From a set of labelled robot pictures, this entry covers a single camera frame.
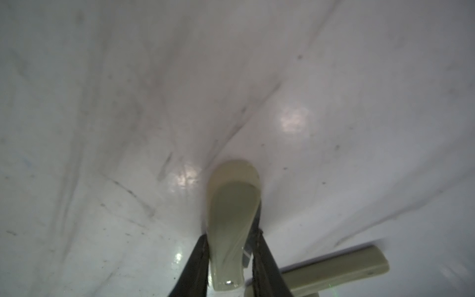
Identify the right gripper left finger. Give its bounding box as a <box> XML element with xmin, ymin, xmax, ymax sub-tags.
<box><xmin>169</xmin><ymin>235</ymin><xmax>210</xmax><ymax>297</ymax></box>

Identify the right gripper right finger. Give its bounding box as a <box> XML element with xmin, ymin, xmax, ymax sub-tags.
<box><xmin>250</xmin><ymin>203</ymin><xmax>293</xmax><ymax>297</ymax></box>

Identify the olive fruit knife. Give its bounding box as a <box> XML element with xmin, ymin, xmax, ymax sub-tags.
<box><xmin>206</xmin><ymin>160</ymin><xmax>262</xmax><ymax>292</ymax></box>
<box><xmin>244</xmin><ymin>244</ymin><xmax>390</xmax><ymax>297</ymax></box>

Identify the olive fruit knife top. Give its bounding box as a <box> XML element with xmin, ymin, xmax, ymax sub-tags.
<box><xmin>206</xmin><ymin>160</ymin><xmax>262</xmax><ymax>292</ymax></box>

